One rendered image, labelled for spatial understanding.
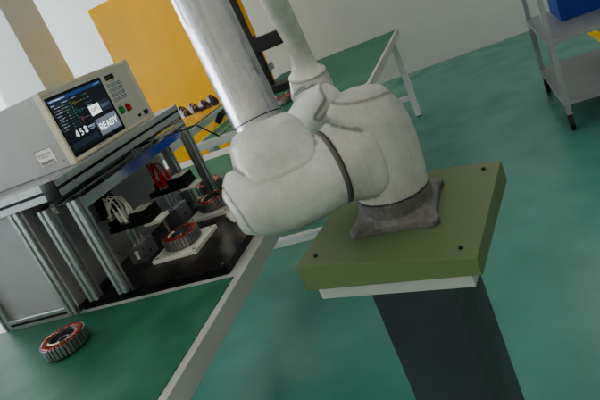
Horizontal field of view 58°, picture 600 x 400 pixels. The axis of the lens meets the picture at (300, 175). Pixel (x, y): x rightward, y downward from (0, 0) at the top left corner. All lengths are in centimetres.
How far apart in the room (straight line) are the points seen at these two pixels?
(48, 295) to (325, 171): 96
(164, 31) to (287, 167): 446
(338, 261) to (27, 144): 95
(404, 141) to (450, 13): 562
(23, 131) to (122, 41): 403
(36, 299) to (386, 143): 111
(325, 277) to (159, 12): 448
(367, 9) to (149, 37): 258
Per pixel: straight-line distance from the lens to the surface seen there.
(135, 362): 123
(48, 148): 161
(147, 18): 544
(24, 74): 569
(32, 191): 151
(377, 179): 103
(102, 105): 173
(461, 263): 97
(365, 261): 104
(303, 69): 142
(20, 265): 169
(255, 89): 102
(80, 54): 821
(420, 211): 109
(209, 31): 105
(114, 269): 151
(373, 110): 101
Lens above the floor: 127
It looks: 16 degrees down
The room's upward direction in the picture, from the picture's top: 24 degrees counter-clockwise
